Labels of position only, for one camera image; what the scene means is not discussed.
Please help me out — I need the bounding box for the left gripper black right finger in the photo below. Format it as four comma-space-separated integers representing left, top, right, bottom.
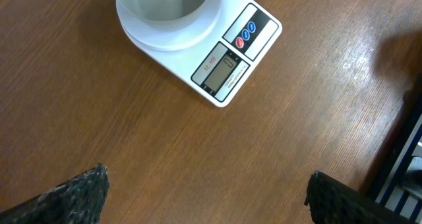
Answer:
305, 171, 413, 224

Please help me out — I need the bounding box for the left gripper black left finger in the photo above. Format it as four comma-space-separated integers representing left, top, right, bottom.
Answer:
1, 163, 109, 224

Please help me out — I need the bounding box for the white digital kitchen scale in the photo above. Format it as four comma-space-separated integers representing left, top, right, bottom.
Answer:
116, 0, 282, 107

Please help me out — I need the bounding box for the white round bowl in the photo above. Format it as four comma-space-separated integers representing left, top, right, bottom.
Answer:
116, 0, 215, 28

